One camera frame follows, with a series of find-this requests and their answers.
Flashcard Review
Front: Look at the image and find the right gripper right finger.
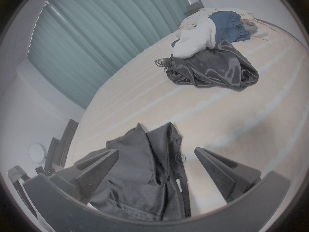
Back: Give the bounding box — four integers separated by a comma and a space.
194, 147, 262, 200

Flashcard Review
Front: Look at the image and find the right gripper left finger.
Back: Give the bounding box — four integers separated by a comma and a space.
48, 148, 120, 200

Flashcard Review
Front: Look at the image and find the black T-shirt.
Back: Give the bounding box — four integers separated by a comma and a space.
88, 122, 192, 223

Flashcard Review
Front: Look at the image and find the bed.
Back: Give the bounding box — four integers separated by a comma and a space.
61, 0, 307, 217

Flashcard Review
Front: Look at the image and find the pile of clothes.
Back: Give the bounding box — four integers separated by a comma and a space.
171, 10, 269, 59

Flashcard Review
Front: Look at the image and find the black chest of drawers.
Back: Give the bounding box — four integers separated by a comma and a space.
45, 119, 79, 171

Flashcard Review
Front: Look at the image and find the black satin garment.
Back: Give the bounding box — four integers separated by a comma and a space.
154, 40, 259, 91

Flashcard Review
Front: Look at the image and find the blue-green curtain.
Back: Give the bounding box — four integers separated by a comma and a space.
27, 5, 116, 109
46, 0, 191, 73

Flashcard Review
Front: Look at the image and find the white printed pillow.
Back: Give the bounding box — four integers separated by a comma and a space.
179, 7, 255, 29

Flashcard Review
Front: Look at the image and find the grey bedside table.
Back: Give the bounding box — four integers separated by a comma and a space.
186, 2, 201, 15

